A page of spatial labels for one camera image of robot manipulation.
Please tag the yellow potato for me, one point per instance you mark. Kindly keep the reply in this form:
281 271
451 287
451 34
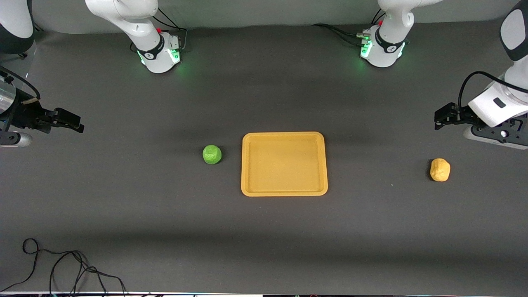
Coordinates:
440 170

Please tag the green apple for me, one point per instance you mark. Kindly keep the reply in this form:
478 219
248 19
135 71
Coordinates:
212 154

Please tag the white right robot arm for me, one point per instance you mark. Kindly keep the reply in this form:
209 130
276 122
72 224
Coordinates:
136 24

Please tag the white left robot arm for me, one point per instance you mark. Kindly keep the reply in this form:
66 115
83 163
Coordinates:
392 24

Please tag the yellow plastic tray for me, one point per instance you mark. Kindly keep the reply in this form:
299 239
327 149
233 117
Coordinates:
284 165

